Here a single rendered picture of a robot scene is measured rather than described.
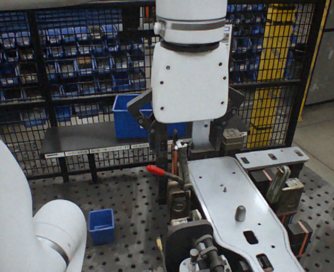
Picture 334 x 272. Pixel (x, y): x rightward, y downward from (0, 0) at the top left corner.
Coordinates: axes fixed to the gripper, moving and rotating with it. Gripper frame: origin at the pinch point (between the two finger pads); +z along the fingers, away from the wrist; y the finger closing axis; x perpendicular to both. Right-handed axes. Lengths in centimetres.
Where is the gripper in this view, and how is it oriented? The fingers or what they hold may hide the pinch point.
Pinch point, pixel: (185, 143)
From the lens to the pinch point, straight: 45.7
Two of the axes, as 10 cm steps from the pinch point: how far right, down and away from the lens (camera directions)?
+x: -2.1, -5.0, 8.4
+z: 0.0, 8.6, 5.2
